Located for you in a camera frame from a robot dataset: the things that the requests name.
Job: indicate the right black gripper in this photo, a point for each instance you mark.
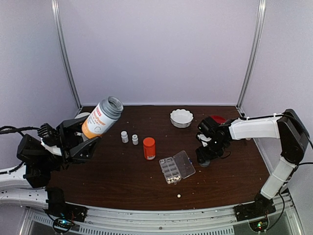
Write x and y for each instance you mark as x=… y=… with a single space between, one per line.
x=203 y=155

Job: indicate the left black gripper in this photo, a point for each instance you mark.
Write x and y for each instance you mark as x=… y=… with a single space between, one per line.
x=68 y=140

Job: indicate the grey capped white orange bottle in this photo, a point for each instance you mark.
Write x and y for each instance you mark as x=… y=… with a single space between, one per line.
x=103 y=117

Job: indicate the clear plastic pill organizer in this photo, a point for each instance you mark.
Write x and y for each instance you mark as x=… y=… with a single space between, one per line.
x=179 y=164

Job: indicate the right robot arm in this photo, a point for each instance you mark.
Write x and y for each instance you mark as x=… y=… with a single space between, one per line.
x=286 y=130

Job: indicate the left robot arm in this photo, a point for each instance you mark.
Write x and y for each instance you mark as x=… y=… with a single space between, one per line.
x=41 y=151

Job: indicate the beige pills in organizer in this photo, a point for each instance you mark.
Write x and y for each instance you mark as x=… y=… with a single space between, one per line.
x=174 y=179

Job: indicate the plain white bowl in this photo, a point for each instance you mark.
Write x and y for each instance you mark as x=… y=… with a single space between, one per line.
x=83 y=114

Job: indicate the red patterned plate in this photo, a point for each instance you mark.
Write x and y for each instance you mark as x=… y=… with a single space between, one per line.
x=218 y=119

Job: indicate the taller small white bottle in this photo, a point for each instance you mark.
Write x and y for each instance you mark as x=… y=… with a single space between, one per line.
x=124 y=136

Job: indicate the white fluted bowl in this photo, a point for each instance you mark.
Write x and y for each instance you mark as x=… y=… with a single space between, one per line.
x=181 y=118

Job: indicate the shorter small white bottle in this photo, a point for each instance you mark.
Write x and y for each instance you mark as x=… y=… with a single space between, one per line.
x=135 y=139

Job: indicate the orange pill bottle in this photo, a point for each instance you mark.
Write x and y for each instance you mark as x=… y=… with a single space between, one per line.
x=149 y=147

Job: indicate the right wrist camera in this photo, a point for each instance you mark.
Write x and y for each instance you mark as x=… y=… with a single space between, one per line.
x=203 y=139

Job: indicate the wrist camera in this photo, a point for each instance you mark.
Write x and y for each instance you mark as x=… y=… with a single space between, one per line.
x=49 y=139
x=203 y=139

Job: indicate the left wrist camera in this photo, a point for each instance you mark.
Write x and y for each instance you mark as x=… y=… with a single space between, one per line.
x=49 y=139

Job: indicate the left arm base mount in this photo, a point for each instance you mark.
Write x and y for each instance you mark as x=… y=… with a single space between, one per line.
x=63 y=211

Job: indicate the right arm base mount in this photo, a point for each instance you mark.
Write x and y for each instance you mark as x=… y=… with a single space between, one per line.
x=256 y=212

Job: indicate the front aluminium rail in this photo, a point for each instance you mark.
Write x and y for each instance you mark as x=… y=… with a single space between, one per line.
x=211 y=221

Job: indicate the right aluminium frame post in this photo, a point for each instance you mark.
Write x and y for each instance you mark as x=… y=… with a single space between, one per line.
x=260 y=19

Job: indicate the aluminium frame post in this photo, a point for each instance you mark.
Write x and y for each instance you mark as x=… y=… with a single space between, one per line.
x=64 y=54
x=260 y=19

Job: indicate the left aluminium frame post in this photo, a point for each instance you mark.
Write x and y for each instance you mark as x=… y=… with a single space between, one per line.
x=64 y=54

